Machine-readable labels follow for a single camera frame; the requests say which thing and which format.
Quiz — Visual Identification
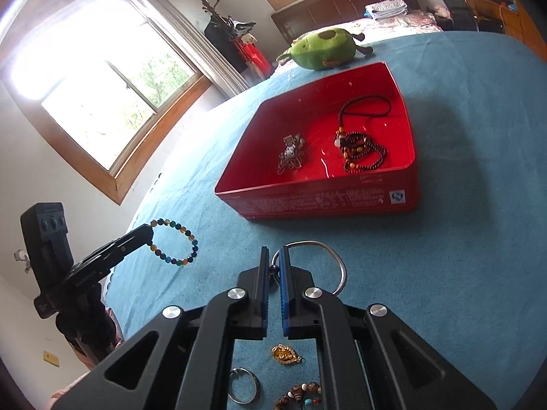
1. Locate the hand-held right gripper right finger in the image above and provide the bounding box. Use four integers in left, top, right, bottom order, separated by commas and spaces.
280, 245, 498, 410

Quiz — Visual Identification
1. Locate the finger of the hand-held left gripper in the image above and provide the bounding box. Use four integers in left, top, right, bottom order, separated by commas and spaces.
72, 224, 155, 285

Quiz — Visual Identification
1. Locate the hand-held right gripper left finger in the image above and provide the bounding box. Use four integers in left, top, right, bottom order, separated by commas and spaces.
51, 245, 271, 410

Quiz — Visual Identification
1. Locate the thin silver bangle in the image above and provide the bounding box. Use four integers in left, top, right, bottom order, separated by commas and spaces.
270, 240, 347, 296

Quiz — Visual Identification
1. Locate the multicolour bead bracelet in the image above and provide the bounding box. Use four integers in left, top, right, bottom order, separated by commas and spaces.
147, 218, 200, 268

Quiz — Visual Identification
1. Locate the red tin box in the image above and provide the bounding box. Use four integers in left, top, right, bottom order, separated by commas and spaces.
214, 61, 420, 222

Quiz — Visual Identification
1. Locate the dark bracelet with amber beads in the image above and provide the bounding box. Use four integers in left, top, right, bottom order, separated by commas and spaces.
341, 134, 373, 174

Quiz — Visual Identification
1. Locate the black bead necklace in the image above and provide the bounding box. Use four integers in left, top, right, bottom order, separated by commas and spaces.
344, 132, 389, 176

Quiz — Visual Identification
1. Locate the black cord pendant necklace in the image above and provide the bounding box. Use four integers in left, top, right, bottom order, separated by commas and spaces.
335, 96, 392, 151

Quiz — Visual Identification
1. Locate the gold pendant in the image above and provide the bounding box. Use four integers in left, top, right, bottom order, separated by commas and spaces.
270, 344, 304, 366

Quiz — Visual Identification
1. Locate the wide dark bangle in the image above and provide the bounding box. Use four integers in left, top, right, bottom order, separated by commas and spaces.
228, 367, 261, 405

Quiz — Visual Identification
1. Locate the blue tablecloth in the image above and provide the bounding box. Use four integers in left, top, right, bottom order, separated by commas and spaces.
102, 30, 547, 410

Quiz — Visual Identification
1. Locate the white curtain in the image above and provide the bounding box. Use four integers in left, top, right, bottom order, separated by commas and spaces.
123, 0, 249, 98

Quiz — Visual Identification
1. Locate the coat rack with clothes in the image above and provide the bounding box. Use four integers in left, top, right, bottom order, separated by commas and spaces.
198, 0, 273, 83

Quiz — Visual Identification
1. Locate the green plush toy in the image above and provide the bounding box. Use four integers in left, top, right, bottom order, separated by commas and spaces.
276, 27, 375, 72

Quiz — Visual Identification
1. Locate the dark wooden headboard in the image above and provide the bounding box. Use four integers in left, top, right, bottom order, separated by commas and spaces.
271, 0, 422, 44

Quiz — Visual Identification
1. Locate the folded patterned blanket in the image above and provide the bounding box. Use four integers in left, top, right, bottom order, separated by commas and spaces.
364, 0, 410, 21

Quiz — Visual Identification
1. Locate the black office chair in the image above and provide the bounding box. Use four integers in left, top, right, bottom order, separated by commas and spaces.
432, 0, 478, 33

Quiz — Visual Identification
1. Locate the wooden desk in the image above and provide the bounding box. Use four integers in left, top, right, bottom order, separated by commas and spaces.
463, 0, 547, 54

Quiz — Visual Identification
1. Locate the large wooden bead bracelet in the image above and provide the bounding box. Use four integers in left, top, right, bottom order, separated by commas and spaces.
273, 381, 324, 410

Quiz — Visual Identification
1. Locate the large wooden frame window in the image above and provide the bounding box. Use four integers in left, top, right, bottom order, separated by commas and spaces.
0, 0, 214, 206

